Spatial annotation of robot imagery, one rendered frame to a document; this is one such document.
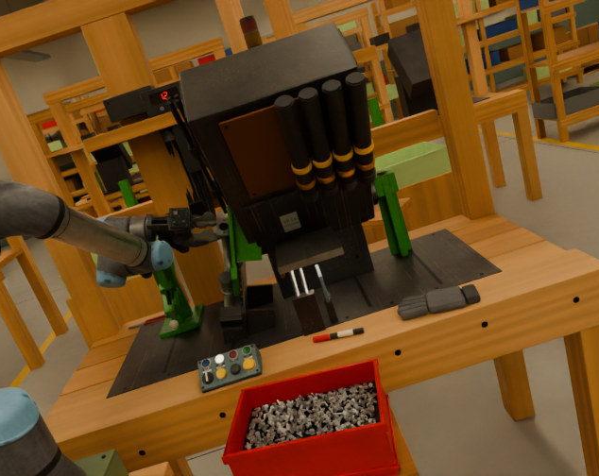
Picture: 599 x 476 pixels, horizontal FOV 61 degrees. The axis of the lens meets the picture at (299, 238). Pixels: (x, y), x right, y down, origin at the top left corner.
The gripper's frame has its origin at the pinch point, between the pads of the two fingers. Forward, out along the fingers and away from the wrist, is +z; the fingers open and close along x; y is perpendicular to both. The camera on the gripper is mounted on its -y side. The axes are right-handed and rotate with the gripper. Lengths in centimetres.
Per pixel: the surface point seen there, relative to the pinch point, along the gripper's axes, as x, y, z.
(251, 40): 58, 17, 11
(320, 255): -19.5, 20.1, 24.6
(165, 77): 523, -445, -125
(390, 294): -21, -3, 46
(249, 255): -10.0, 3.0, 7.6
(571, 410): -45, -78, 130
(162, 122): 31.4, 10.1, -16.7
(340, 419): -56, 21, 25
